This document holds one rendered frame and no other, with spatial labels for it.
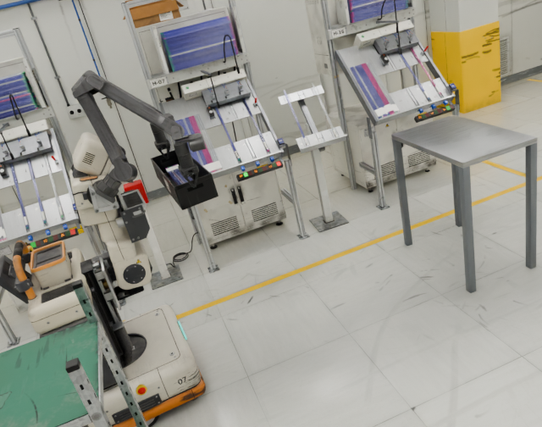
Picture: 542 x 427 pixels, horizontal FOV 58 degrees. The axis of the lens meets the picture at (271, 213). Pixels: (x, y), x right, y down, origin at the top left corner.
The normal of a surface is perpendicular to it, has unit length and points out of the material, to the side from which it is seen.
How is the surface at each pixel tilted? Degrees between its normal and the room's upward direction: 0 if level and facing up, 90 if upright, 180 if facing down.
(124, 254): 90
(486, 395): 0
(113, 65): 90
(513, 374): 0
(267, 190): 90
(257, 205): 90
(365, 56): 44
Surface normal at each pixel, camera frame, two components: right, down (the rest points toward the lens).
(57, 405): -0.22, -0.88
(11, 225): 0.08, -0.36
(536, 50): 0.32, 0.34
